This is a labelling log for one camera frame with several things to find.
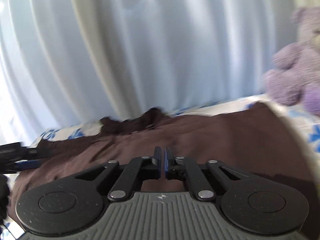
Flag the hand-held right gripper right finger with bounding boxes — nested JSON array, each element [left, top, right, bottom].
[[164, 147, 251, 202]]

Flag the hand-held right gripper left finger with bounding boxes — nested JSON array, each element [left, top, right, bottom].
[[74, 146, 162, 202]]

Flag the brown jacket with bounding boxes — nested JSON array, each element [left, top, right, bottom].
[[9, 101, 318, 230]]

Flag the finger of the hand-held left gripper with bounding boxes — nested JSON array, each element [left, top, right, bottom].
[[14, 158, 42, 171], [27, 147, 49, 156]]

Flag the blue floral bed sheet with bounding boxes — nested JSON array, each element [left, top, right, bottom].
[[29, 94, 320, 153]]

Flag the white curtain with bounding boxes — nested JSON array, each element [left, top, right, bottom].
[[0, 0, 320, 145]]

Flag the purple teddy bear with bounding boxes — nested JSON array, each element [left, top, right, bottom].
[[262, 6, 320, 117]]

